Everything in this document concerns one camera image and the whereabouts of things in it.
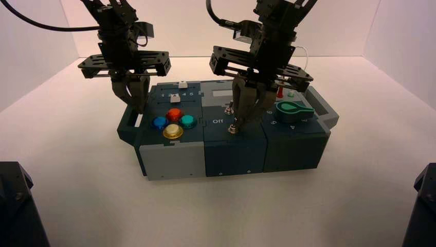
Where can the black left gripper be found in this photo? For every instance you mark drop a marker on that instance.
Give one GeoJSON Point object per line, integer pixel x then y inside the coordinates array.
{"type": "Point", "coordinates": [119, 59]}

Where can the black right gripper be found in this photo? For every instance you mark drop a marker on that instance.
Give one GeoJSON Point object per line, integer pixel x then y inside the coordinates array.
{"type": "Point", "coordinates": [272, 58]}

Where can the metal toggle switch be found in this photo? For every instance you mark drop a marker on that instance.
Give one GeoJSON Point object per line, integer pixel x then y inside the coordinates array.
{"type": "Point", "coordinates": [233, 129]}
{"type": "Point", "coordinates": [228, 109]}

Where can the dark teal grey control box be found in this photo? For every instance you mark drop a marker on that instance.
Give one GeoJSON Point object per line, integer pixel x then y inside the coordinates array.
{"type": "Point", "coordinates": [235, 153]}

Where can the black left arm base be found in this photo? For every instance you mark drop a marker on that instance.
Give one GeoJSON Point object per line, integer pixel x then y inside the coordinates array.
{"type": "Point", "coordinates": [17, 211]}

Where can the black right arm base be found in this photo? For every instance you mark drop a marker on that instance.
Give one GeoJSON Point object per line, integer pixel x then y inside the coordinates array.
{"type": "Point", "coordinates": [422, 211]}

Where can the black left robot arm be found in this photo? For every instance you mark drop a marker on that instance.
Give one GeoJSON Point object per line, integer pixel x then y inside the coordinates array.
{"type": "Point", "coordinates": [112, 15]}

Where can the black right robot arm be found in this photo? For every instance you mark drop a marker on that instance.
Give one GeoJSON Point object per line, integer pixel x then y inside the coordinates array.
{"type": "Point", "coordinates": [282, 10]}

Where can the green rotary dial knob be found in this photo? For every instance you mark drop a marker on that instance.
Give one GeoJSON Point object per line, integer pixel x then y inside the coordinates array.
{"type": "Point", "coordinates": [289, 113]}

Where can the blue round push button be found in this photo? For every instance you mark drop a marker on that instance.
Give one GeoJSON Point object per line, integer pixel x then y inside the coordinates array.
{"type": "Point", "coordinates": [159, 123]}

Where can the white slider knob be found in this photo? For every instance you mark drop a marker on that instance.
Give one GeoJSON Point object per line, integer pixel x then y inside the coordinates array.
{"type": "Point", "coordinates": [175, 99]}
{"type": "Point", "coordinates": [183, 84]}

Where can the red round push button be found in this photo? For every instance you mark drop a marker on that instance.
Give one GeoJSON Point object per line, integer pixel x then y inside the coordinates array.
{"type": "Point", "coordinates": [174, 114]}

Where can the yellow round push button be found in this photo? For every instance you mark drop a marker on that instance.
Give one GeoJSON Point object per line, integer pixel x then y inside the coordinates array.
{"type": "Point", "coordinates": [172, 131]}

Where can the teal round push button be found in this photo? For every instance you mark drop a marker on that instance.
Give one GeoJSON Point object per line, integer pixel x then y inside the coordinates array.
{"type": "Point", "coordinates": [187, 121]}

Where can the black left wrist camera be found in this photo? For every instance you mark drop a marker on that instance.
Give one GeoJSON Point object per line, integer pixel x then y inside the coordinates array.
{"type": "Point", "coordinates": [144, 30]}

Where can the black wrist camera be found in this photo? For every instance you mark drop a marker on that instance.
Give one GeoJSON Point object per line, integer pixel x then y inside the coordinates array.
{"type": "Point", "coordinates": [144, 30]}
{"type": "Point", "coordinates": [247, 32]}

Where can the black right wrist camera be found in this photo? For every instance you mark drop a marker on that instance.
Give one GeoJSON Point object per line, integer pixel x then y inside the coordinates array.
{"type": "Point", "coordinates": [247, 32]}

